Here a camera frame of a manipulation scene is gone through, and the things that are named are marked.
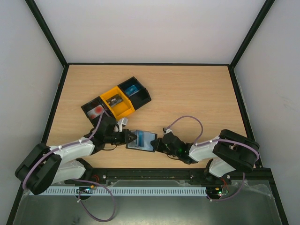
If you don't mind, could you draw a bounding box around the yellow bin middle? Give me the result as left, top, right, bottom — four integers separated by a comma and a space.
100, 86, 135, 120

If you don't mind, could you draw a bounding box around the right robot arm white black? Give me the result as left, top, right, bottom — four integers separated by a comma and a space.
150, 129, 260, 184

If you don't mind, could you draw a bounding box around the red white card in bin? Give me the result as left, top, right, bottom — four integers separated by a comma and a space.
87, 105, 105, 120

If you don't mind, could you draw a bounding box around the blue credit card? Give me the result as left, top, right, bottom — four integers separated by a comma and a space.
135, 130, 145, 147

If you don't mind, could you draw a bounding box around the black bin right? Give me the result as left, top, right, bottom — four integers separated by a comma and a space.
118, 76, 151, 110

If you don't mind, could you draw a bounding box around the black cage frame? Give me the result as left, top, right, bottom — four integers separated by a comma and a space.
6, 0, 288, 225

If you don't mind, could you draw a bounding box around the grey slotted cable duct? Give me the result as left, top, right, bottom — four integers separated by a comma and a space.
41, 186, 207, 196

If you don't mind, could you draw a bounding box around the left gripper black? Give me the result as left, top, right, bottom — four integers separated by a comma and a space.
105, 128, 137, 145

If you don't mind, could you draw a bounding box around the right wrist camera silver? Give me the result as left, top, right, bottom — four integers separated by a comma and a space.
163, 126, 172, 134

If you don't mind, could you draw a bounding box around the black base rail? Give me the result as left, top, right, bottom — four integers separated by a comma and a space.
23, 166, 272, 186

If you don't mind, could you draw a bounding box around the black bin left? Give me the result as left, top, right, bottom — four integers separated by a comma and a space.
81, 96, 116, 128

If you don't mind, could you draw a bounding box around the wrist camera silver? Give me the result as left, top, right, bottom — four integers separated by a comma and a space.
117, 117, 128, 132
163, 126, 172, 134

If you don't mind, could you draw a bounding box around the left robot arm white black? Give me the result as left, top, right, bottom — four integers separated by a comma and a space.
15, 117, 137, 195

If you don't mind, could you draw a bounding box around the black leather card holder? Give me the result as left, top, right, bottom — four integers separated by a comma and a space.
126, 130, 157, 152

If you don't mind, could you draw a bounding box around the black bin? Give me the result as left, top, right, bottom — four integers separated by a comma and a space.
118, 76, 151, 110
81, 96, 116, 128

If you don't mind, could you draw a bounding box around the black card in bin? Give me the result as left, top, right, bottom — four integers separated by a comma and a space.
106, 94, 123, 108

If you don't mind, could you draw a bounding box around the blue card in bin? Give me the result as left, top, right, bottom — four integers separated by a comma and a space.
125, 85, 139, 97

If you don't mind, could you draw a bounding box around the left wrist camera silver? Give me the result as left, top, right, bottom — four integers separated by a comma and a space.
117, 117, 128, 132

